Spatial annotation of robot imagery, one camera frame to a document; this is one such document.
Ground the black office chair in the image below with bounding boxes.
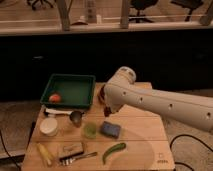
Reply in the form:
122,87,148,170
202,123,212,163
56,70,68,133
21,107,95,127
129,0,158,23

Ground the small beige box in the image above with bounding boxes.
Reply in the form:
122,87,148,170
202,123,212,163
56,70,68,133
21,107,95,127
58,142,84,159

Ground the yellow corn cob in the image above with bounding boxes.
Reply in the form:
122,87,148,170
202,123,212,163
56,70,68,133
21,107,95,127
36,143,54,166

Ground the black cable right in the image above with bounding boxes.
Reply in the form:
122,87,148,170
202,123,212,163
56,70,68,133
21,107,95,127
169,133,213,171

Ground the dark red bowl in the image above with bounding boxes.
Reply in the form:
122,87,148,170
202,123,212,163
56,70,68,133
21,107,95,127
98,85,105,104

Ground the wooden post left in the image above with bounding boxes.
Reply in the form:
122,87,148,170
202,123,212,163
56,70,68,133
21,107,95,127
56,0,70,31

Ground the black cable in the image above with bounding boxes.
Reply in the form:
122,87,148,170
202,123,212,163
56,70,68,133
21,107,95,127
0,128,23,171
169,133,213,171

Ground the green plastic cup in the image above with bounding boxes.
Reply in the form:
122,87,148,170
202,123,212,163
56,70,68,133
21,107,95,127
83,122,97,139

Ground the green pepper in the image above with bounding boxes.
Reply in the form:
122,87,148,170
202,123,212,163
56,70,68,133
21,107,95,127
102,143,126,165

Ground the black cable left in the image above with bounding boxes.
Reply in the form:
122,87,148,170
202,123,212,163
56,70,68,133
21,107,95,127
0,128,23,171

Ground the wooden post middle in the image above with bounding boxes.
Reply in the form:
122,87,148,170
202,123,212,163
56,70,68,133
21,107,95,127
120,0,130,29

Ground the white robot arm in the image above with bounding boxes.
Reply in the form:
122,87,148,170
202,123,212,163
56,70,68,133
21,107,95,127
103,66,213,134

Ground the orange red fruit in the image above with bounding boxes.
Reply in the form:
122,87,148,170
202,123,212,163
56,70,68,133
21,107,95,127
49,93,61,103

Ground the metal fork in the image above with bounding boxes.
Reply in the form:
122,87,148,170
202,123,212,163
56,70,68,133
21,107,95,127
61,152,98,166

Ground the white round container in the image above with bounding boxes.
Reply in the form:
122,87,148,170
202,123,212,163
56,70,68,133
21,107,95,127
39,118,58,136

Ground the blue sponge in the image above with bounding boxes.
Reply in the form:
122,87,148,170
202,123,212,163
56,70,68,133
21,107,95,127
100,121,121,138

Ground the white handled utensil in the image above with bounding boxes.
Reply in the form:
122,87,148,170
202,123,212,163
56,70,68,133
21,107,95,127
44,107,73,116

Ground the metal cup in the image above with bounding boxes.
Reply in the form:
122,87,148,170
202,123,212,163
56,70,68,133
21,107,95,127
69,111,83,127

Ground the wooden post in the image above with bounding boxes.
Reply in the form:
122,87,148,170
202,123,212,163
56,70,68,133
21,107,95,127
56,0,70,31
120,0,130,29

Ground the green plastic tray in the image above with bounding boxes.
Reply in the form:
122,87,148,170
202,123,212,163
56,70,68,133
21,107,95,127
40,74,95,109

